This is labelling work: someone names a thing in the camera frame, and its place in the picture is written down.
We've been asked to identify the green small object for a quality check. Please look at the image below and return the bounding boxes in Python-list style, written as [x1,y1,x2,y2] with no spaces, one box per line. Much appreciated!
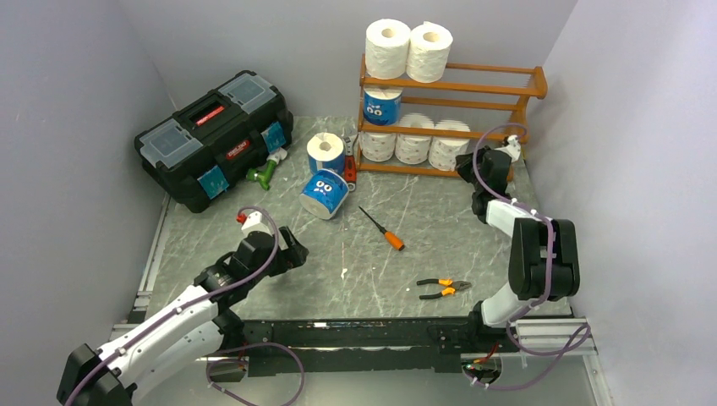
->
[246,148,287,190]

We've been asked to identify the blue monster-face roll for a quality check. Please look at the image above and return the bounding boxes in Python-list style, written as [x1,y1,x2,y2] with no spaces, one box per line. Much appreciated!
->
[298,169,349,220]

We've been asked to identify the orange wooden shelf rack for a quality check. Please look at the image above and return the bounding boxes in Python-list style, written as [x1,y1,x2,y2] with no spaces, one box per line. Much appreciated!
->
[357,63,548,154]

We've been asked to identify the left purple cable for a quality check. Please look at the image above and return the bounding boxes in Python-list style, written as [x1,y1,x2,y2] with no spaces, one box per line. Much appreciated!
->
[64,206,306,406]

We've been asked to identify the blue paper roll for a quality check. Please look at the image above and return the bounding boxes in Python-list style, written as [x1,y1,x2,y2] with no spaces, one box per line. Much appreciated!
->
[363,85,403,126]

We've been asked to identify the orange black pliers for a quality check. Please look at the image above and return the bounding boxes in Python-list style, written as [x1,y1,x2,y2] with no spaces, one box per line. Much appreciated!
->
[416,278,472,300]

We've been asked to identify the red adjustable wrench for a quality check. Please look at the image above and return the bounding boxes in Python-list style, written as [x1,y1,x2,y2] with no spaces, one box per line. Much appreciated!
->
[341,134,358,192]

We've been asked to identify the black plastic toolbox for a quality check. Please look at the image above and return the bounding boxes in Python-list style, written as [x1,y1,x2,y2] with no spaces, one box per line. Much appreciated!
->
[134,70,293,213]

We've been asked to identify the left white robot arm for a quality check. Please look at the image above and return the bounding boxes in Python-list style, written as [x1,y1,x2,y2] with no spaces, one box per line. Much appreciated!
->
[57,227,309,405]

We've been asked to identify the white paper towel roll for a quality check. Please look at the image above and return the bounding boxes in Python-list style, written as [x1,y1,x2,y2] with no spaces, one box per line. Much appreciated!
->
[364,19,411,80]
[406,21,453,83]
[394,113,435,165]

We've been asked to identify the blue wrapped roll upright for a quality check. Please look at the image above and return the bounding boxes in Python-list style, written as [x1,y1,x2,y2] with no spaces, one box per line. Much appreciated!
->
[306,132,346,175]

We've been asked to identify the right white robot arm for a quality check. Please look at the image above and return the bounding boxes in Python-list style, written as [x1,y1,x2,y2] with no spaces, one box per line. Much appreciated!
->
[456,147,580,351]

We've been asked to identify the white roll with red print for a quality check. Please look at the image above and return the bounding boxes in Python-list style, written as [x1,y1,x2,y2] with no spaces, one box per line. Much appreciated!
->
[358,132,397,162]

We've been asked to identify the black orange screwdriver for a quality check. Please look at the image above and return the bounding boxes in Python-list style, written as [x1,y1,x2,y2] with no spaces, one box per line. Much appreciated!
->
[358,206,406,251]

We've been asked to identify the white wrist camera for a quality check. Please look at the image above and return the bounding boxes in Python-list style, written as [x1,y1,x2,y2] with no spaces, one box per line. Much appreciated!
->
[498,134,522,163]
[236,211,274,238]

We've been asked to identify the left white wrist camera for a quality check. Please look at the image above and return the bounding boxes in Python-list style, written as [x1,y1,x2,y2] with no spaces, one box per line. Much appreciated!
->
[236,211,274,238]

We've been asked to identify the white dotted roll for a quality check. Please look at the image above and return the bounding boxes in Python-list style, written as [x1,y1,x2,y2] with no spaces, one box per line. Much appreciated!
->
[428,119,470,172]

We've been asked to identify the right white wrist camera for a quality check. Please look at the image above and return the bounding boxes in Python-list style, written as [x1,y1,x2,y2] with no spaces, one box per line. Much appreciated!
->
[498,134,522,163]

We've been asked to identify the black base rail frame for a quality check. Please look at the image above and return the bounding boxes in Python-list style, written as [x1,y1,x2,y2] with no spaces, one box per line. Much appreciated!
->
[211,313,517,377]

